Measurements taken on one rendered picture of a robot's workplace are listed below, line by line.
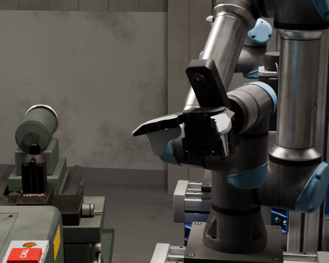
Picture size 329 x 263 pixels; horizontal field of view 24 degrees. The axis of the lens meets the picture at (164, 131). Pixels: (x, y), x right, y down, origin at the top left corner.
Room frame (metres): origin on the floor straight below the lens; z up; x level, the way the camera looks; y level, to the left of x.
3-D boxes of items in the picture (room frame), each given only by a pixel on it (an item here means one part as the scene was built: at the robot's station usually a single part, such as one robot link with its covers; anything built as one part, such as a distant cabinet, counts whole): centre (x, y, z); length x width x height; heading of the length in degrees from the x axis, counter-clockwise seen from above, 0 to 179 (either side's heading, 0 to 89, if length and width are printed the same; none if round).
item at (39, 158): (2.44, 0.43, 1.13); 0.08 x 0.08 x 0.03
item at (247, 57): (2.45, -0.28, 1.46); 0.11 x 0.08 x 0.11; 104
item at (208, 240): (1.67, -0.17, 1.21); 0.15 x 0.15 x 0.10
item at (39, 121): (3.01, 0.52, 1.01); 0.30 x 0.20 x 0.29; 1
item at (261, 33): (2.45, -0.29, 1.56); 0.11 x 0.08 x 0.09; 14
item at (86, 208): (2.44, 0.25, 0.95); 0.07 x 0.04 x 0.04; 91
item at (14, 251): (1.36, 0.27, 1.26); 0.06 x 0.06 x 0.02; 1
